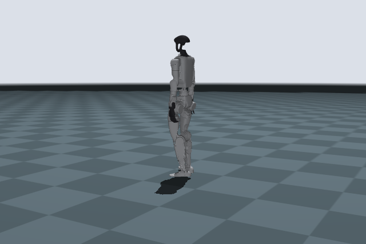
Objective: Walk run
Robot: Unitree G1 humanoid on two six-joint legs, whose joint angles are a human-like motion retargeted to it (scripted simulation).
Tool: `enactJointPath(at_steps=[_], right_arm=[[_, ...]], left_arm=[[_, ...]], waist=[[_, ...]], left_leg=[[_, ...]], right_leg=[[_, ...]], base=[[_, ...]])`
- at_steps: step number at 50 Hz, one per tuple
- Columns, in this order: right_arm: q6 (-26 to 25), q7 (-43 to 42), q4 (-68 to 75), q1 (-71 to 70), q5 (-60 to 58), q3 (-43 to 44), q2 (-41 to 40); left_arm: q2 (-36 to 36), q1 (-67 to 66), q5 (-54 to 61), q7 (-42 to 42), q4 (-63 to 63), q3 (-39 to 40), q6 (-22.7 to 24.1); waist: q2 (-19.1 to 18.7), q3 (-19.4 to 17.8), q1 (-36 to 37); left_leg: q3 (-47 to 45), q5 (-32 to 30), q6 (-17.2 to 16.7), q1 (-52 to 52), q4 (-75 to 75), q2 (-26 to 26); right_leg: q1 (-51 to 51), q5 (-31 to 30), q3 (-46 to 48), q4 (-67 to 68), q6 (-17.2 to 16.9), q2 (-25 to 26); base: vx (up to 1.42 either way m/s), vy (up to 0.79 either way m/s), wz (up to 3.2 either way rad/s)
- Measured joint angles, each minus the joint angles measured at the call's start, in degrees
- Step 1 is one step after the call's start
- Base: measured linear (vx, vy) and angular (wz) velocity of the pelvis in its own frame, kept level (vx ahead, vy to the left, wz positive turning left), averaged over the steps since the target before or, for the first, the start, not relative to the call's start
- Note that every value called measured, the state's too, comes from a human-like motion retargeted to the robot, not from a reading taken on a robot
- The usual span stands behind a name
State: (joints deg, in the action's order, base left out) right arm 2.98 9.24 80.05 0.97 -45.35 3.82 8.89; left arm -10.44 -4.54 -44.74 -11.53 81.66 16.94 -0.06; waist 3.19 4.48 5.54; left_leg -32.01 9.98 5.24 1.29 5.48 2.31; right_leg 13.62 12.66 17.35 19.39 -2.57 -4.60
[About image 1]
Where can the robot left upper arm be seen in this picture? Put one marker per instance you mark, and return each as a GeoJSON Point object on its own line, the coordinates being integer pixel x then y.
{"type": "Point", "coordinates": [175, 64]}

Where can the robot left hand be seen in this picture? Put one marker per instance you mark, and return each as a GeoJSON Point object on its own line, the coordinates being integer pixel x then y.
{"type": "Point", "coordinates": [172, 113]}

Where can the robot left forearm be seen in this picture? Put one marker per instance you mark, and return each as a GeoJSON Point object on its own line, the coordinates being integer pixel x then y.
{"type": "Point", "coordinates": [173, 92]}

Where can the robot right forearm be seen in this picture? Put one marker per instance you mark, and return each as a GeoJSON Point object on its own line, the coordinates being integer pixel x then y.
{"type": "Point", "coordinates": [191, 89]}

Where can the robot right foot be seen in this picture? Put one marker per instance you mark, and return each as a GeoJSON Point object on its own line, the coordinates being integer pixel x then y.
{"type": "Point", "coordinates": [189, 169]}

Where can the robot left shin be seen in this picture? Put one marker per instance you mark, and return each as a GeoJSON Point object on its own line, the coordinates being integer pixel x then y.
{"type": "Point", "coordinates": [180, 153]}

